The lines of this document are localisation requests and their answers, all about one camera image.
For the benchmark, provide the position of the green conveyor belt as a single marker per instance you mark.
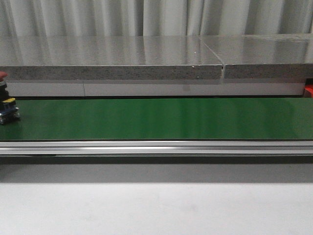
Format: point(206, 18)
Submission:
point(162, 119)

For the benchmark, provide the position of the grey stone countertop slab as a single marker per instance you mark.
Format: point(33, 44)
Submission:
point(86, 66)

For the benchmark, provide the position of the red mushroom push button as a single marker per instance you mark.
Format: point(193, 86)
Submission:
point(8, 109)

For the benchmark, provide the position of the red plastic bin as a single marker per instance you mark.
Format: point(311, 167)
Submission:
point(308, 91)

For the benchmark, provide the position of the grey pleated curtain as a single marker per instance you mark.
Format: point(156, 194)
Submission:
point(154, 17)

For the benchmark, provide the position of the aluminium conveyor side rail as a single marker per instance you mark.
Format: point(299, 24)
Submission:
point(241, 148)

